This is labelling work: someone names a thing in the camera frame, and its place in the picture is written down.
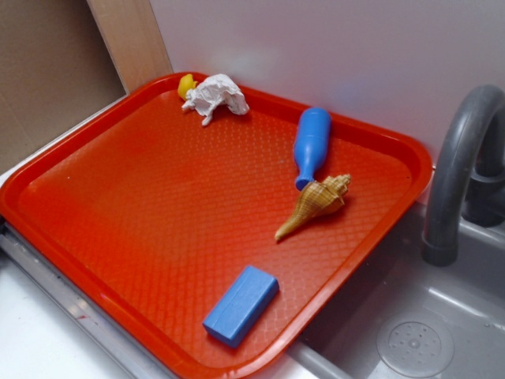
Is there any blue plastic bottle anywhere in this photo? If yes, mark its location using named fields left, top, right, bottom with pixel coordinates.
left=294, top=107, right=331, bottom=191

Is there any red plastic tray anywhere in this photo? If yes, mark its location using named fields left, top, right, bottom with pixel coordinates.
left=1, top=74, right=432, bottom=378

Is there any brown spiral seashell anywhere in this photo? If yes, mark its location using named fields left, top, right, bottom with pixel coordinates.
left=275, top=174, right=351, bottom=242

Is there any crumpled white paper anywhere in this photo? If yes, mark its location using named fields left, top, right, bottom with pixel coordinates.
left=181, top=73, right=249, bottom=127

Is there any blue rectangular block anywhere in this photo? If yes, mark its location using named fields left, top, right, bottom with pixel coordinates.
left=203, top=266, right=279, bottom=348

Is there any yellow plastic toy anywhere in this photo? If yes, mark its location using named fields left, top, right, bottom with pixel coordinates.
left=178, top=73, right=198, bottom=101

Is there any grey plastic sink basin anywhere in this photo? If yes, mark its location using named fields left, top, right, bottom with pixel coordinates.
left=289, top=205, right=504, bottom=378

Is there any wooden board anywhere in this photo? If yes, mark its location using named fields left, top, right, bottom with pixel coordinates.
left=88, top=0, right=173, bottom=93

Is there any grey plastic faucet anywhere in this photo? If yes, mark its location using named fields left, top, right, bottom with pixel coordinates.
left=422, top=84, right=504, bottom=266

